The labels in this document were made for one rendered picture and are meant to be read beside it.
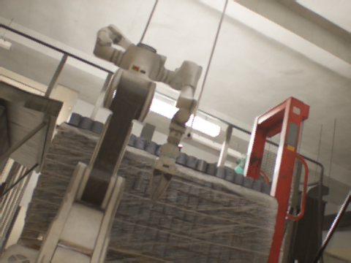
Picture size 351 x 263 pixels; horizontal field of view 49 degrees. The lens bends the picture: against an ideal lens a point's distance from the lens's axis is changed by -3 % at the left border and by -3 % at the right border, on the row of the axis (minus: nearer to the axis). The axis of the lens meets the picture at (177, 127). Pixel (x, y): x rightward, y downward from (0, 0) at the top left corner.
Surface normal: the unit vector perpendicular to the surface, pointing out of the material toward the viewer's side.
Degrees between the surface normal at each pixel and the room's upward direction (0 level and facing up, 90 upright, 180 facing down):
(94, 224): 59
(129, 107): 112
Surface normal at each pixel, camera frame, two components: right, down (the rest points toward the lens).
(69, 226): 0.38, -0.74
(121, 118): 0.17, 0.03
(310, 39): 0.36, -0.31
